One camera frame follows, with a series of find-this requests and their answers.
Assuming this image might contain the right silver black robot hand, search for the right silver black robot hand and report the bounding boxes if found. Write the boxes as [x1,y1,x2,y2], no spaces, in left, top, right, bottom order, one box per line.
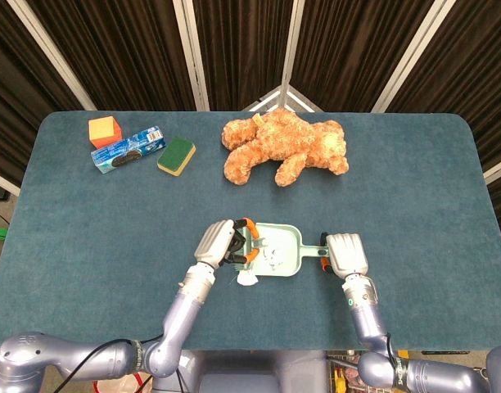
[318,231,370,280]

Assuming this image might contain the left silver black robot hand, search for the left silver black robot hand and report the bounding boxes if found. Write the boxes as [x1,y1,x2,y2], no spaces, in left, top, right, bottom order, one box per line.
[192,217,261,269]

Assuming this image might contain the mint green hand brush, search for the mint green hand brush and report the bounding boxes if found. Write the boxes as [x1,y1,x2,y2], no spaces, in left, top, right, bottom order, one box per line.
[232,227,258,275]

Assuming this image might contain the white paper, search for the white paper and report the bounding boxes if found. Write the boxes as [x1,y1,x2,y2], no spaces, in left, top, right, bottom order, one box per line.
[237,245,287,287]

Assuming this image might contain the mint green dustpan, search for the mint green dustpan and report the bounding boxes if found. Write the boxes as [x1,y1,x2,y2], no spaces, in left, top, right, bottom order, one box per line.
[244,223,331,278]

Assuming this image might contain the green yellow sponge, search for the green yellow sponge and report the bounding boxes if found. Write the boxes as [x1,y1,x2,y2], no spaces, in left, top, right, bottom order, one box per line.
[156,137,197,178]

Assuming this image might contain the blue felt table mat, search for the blue felt table mat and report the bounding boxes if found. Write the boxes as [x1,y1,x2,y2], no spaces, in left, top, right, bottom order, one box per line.
[0,111,501,352]

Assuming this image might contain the brown plush teddy bear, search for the brown plush teddy bear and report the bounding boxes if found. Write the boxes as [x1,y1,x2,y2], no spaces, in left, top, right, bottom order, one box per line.
[221,108,350,188]

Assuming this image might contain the blue cookie box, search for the blue cookie box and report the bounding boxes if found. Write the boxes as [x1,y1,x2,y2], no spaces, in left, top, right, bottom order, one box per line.
[90,125,167,175]

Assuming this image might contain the grey robot torso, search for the grey robot torso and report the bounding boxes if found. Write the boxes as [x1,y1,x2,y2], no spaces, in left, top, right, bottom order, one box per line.
[178,350,363,393]

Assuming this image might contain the orange cube block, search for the orange cube block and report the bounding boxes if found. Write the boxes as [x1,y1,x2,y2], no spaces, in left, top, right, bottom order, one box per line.
[88,115,123,150]

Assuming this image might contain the red white bag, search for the red white bag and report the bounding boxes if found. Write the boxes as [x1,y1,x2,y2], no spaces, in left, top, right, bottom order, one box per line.
[93,371,154,393]

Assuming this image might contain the dark folding partition screen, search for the dark folding partition screen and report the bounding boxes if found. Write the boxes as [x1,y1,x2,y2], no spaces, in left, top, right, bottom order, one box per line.
[0,0,501,201]

